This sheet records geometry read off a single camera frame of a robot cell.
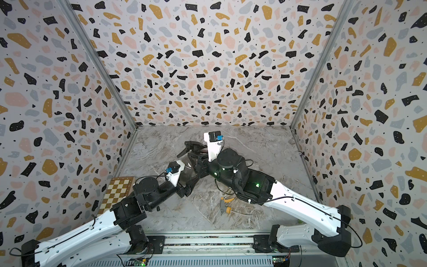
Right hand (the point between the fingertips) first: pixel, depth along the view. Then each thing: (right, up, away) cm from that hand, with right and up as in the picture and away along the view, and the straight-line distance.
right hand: (190, 156), depth 57 cm
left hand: (0, -7, +9) cm, 12 cm away
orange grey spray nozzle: (+11, -28, +27) cm, 41 cm away
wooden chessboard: (-44, -20, +31) cm, 58 cm away
